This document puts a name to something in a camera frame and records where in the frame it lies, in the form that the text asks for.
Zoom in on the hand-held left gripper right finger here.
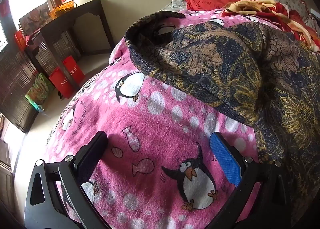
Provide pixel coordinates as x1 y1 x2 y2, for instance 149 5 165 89
200 132 298 229

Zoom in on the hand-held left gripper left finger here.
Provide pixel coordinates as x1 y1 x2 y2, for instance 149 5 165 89
24 131 110 229

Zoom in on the dark floral patterned garment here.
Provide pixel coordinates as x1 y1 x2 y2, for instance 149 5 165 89
124 11 320 219

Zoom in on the pink penguin print blanket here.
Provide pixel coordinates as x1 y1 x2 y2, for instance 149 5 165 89
42 9 300 229

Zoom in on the red paper bag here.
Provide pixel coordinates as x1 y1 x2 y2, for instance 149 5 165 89
62 55 85 87
49 67 75 99

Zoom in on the green colourful gift bag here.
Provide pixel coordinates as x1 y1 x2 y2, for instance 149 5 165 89
25 73 55 112

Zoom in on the dark wooden cabinet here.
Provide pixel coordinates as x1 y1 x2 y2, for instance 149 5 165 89
0 49 43 133

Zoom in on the grey woven storage box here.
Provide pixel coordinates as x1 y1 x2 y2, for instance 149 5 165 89
53 30 82 61
34 42 58 76

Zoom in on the red box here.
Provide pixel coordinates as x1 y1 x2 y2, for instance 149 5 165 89
14 30 27 51

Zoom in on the dark wooden table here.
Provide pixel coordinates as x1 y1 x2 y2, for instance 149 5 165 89
25 0 115 74

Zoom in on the orange plastic basket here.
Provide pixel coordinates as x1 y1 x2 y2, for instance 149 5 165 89
48 0 77 19

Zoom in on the framed picture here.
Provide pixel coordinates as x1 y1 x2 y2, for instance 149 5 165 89
19 3 50 36

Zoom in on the red and yellow blanket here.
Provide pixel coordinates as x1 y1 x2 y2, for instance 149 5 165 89
222 0 320 52

